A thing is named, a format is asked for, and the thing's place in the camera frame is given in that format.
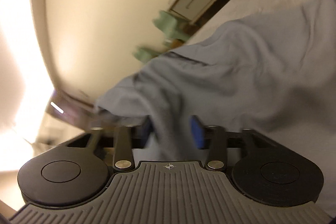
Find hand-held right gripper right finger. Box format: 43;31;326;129
190;115;279;171

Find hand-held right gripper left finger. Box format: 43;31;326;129
63;116;154;171

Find grey pants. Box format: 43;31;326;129
94;0;336;161

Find mint green chair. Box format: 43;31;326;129
134;45;164;62
152;11;192;39

